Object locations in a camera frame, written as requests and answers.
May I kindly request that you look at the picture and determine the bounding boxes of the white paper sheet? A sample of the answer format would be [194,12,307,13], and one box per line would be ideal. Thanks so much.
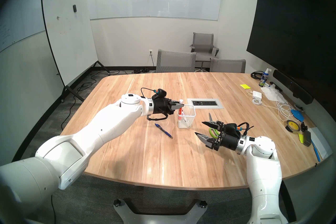
[307,127,333,159]

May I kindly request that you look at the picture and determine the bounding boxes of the mobile whiteboard on stand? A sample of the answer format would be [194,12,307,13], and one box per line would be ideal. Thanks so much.
[41,0,111,103]

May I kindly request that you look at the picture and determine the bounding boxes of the grey mesh table chair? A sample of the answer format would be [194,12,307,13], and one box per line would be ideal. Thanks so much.
[209,58,246,73]
[156,49,197,73]

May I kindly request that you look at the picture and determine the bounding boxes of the grey office chair with armrests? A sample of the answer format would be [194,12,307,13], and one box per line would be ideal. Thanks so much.
[190,32,219,72]

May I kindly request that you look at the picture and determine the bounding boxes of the silver table power outlet panel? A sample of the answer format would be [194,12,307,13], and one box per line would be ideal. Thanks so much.
[187,98,224,109]

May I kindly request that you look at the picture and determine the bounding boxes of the green handled scissors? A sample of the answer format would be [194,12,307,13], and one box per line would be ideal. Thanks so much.
[209,113,220,138]

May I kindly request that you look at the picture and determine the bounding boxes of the white charger cable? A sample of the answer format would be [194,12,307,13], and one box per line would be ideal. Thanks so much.
[252,97,297,123]

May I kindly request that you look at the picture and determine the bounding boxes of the black yellow tape roll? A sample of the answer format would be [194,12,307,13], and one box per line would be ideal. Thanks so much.
[286,120,302,133]

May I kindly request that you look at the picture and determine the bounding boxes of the large black wall screen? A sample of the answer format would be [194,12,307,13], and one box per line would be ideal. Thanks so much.
[246,0,336,87]

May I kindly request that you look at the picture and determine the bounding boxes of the blue flat object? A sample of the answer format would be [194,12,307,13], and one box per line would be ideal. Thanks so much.
[291,109,305,122]

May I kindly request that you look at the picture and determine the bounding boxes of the Expo cleaner spray bottle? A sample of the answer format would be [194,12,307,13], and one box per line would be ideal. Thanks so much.
[259,68,272,87]

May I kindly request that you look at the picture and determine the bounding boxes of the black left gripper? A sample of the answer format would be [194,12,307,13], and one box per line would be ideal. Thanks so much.
[152,97,185,116]

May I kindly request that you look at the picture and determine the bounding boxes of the black right camera cable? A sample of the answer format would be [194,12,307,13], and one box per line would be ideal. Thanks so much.
[240,122,254,137]

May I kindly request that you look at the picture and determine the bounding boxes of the white crumpled tissue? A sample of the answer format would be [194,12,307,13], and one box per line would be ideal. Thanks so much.
[260,86,288,103]

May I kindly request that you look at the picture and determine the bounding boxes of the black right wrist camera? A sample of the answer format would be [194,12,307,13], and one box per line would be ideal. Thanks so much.
[224,123,240,135]

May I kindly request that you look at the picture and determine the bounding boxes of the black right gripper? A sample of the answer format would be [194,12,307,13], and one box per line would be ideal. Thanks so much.
[195,121,240,151]

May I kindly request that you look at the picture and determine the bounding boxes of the blue ballpoint pen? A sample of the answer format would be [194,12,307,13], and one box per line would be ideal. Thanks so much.
[155,123,173,139]

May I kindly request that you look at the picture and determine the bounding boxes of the wall whiteboard with writing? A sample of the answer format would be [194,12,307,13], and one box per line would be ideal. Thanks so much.
[0,0,76,53]

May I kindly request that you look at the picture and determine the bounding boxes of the blue pen beside paper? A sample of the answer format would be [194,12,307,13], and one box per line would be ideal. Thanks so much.
[311,140,321,162]

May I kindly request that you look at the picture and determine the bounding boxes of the white mesh pen holder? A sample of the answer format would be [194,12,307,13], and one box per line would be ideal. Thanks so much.
[177,104,197,129]

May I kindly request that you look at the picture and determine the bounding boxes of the grey yellow eraser block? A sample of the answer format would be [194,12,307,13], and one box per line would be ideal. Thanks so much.
[298,130,312,147]

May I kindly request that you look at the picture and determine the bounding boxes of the black video sound bar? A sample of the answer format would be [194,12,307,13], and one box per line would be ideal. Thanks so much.
[272,69,314,105]

